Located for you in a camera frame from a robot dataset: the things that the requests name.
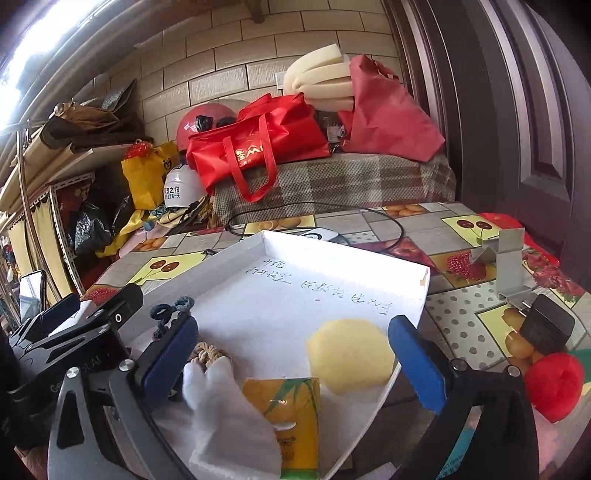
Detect red plush apple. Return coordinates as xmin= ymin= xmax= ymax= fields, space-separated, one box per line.
xmin=524 ymin=348 xmax=587 ymax=423

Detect yellow curtain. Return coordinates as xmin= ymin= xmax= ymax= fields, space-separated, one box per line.
xmin=7 ymin=185 xmax=70 ymax=296

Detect red tote bag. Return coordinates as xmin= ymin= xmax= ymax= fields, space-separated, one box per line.
xmin=186 ymin=92 xmax=331 ymax=204

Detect black plastic bag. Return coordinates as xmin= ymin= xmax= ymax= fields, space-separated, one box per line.
xmin=74 ymin=198 xmax=116 ymax=257

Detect black smartphone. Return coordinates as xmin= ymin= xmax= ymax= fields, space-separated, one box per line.
xmin=19 ymin=270 xmax=47 ymax=321

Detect braided tan hair tie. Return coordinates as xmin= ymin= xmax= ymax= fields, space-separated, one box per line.
xmin=191 ymin=342 xmax=232 ymax=367

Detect fruit print tablecloth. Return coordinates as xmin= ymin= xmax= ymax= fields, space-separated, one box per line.
xmin=83 ymin=200 xmax=591 ymax=480

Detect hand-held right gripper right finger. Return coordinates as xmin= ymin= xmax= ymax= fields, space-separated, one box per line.
xmin=388 ymin=315 xmax=540 ymax=480

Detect red plastic bag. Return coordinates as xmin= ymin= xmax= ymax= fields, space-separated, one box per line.
xmin=337 ymin=54 xmax=446 ymax=163

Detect metal phone stand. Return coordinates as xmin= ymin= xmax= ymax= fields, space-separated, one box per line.
xmin=470 ymin=228 xmax=527 ymax=301

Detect dark blue scrunchie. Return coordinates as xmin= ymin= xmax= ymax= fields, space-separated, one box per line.
xmin=150 ymin=296 xmax=197 ymax=342

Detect cream foam pieces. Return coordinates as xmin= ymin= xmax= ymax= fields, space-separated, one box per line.
xmin=283 ymin=52 xmax=354 ymax=112

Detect black cable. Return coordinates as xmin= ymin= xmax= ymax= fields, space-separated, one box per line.
xmin=226 ymin=203 xmax=403 ymax=252

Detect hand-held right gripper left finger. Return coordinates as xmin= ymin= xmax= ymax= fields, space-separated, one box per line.
xmin=47 ymin=314 xmax=200 ymax=480

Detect yellow bag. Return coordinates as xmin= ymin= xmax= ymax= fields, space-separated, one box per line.
xmin=121 ymin=141 xmax=181 ymax=210

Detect yellow sponge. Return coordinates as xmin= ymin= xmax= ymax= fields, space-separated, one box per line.
xmin=307 ymin=318 xmax=397 ymax=395

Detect brown bag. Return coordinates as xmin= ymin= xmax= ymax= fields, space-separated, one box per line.
xmin=39 ymin=104 xmax=148 ymax=153

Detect white glove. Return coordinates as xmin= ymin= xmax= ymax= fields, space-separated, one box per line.
xmin=182 ymin=355 xmax=283 ymax=478

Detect white round device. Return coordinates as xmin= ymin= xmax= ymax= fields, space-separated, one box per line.
xmin=295 ymin=227 xmax=352 ymax=246

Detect dark wooden door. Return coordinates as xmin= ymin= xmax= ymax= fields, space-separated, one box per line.
xmin=383 ymin=0 xmax=591 ymax=278

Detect plaid covered bench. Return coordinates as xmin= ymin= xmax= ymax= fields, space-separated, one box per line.
xmin=212 ymin=152 xmax=458 ymax=227

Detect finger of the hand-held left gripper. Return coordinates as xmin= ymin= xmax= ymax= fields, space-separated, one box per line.
xmin=11 ymin=294 xmax=83 ymax=342
xmin=55 ymin=282 xmax=145 ymax=342

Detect red helmet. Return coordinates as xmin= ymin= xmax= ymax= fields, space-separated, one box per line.
xmin=175 ymin=99 xmax=250 ymax=151

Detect white cardboard tray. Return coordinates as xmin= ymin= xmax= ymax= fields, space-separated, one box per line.
xmin=81 ymin=230 xmax=431 ymax=480

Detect curved metal pole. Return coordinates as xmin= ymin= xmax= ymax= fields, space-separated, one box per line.
xmin=16 ymin=129 xmax=63 ymax=301

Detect black charger adapter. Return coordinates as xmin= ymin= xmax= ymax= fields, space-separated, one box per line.
xmin=519 ymin=293 xmax=575 ymax=352

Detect wooden shelf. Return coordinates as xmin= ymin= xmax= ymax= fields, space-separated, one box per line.
xmin=0 ymin=92 xmax=153 ymax=208

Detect white helmet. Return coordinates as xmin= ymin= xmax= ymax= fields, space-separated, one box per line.
xmin=163 ymin=165 xmax=208 ymax=209

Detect yellow cloth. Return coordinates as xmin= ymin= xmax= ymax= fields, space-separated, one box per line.
xmin=97 ymin=210 xmax=148 ymax=259

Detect yellow carton box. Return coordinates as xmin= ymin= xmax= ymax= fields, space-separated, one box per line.
xmin=242 ymin=376 xmax=321 ymax=480

